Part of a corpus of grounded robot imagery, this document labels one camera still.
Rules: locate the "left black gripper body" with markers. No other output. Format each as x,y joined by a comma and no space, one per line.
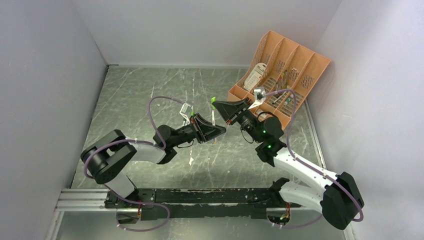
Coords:
200,132

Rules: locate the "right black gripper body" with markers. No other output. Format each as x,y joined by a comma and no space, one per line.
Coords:
234,116

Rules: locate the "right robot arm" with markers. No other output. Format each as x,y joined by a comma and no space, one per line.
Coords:
334,195

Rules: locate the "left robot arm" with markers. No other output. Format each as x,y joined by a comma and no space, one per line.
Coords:
105,159

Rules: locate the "pens in organizer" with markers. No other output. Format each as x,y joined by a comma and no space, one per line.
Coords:
281,93

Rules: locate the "white card package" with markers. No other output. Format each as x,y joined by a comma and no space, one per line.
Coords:
254,76

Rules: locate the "orange desk file organizer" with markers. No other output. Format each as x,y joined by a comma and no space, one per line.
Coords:
304,68

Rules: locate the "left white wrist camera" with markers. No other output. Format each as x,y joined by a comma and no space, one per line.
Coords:
186,110

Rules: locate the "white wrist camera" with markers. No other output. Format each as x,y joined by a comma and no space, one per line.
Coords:
259,94
186,110

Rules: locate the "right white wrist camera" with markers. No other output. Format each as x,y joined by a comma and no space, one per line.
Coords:
259,94

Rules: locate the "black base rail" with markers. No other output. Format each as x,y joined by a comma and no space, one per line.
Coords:
159,203

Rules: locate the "aluminium frame rail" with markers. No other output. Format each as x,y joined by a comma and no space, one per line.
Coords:
81,200

